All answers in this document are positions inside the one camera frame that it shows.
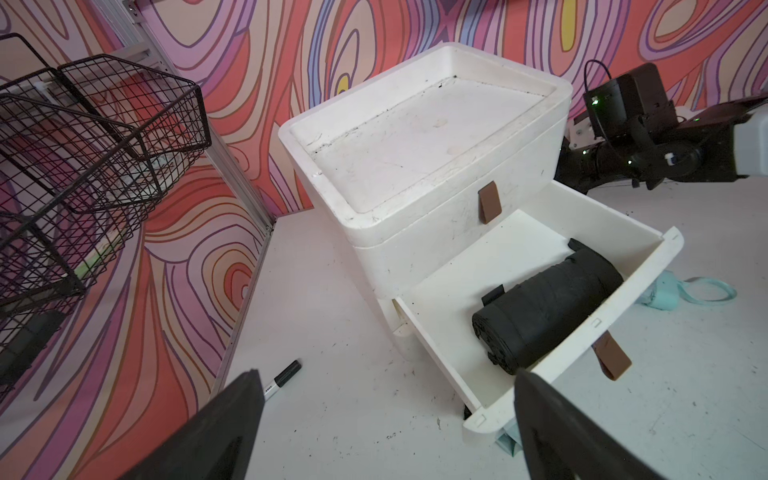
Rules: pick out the mint umbrella upper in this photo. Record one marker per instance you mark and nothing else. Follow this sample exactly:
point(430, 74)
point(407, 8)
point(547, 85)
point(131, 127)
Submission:
point(667, 290)

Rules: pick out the mint umbrella lower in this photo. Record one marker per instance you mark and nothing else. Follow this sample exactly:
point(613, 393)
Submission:
point(509, 439)

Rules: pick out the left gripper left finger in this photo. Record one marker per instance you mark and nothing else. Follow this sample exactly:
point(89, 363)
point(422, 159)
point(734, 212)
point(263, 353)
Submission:
point(216, 443)

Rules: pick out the mint umbrella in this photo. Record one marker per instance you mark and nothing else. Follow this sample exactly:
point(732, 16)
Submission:
point(509, 439)
point(667, 290)

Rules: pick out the brown lower pull tab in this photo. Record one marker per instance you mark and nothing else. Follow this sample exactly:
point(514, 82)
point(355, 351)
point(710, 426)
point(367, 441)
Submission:
point(612, 359)

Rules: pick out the black marker pen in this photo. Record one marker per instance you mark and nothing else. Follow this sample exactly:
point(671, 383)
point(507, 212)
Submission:
point(282, 379)

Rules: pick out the black wire basket left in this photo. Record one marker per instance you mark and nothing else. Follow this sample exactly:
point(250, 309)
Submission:
point(88, 150)

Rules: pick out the white drawer cabinet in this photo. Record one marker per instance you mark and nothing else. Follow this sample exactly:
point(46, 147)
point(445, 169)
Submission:
point(399, 161)

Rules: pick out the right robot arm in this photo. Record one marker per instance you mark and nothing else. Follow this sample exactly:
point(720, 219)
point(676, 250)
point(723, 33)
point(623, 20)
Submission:
point(640, 137)

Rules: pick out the white drawer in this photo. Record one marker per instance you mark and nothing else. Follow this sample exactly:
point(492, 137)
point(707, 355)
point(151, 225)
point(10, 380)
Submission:
point(534, 237)

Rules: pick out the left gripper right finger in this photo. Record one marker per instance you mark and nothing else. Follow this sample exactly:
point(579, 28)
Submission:
point(560, 442)

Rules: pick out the black umbrella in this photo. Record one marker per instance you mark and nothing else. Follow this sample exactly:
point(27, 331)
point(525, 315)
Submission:
point(519, 326)

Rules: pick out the brown drawer pull tab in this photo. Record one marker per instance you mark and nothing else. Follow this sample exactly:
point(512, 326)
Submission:
point(489, 203)

